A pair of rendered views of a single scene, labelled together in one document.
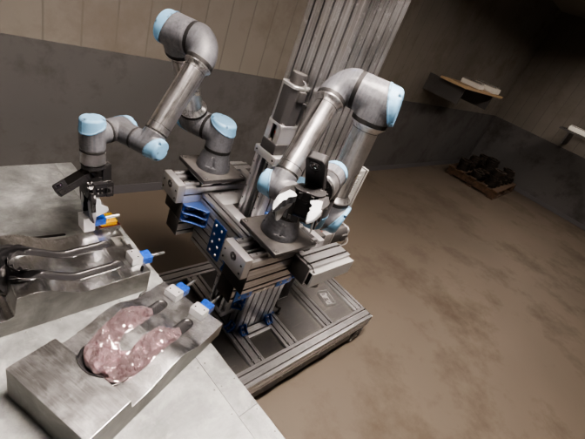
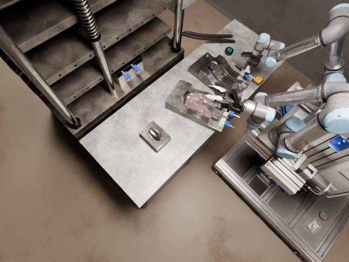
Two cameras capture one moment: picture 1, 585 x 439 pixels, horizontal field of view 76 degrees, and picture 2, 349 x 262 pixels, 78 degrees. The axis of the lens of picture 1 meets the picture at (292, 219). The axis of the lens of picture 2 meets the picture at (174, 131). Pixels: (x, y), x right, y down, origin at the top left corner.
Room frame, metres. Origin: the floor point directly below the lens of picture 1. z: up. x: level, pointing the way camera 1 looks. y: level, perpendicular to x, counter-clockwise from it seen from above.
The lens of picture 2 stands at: (0.54, -0.67, 2.39)
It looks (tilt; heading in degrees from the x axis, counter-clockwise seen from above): 66 degrees down; 94
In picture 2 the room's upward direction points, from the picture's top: 8 degrees clockwise
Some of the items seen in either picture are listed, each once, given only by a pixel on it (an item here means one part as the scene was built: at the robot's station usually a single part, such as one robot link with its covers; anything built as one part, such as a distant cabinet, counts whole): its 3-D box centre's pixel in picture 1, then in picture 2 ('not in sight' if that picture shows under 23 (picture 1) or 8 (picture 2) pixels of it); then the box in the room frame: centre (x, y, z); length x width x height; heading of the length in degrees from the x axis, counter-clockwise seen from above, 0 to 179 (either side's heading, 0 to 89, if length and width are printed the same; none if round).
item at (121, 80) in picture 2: not in sight; (112, 55); (-0.19, 0.60, 0.87); 0.50 x 0.27 x 0.17; 147
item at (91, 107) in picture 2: not in sight; (105, 62); (-0.28, 0.61, 0.76); 1.30 x 0.84 x 0.06; 57
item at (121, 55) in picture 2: not in sight; (94, 38); (-0.32, 0.63, 1.02); 1.10 x 0.74 x 0.05; 57
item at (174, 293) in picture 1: (183, 288); (232, 114); (0.93, 0.26, 0.86); 0.13 x 0.05 x 0.05; 164
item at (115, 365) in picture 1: (134, 335); (201, 102); (0.66, 0.28, 0.90); 0.26 x 0.18 x 0.08; 164
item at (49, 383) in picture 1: (133, 347); (199, 105); (0.65, 0.27, 0.86); 0.50 x 0.26 x 0.11; 164
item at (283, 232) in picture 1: (283, 220); (282, 134); (1.22, 0.03, 1.09); 0.15 x 0.15 x 0.10
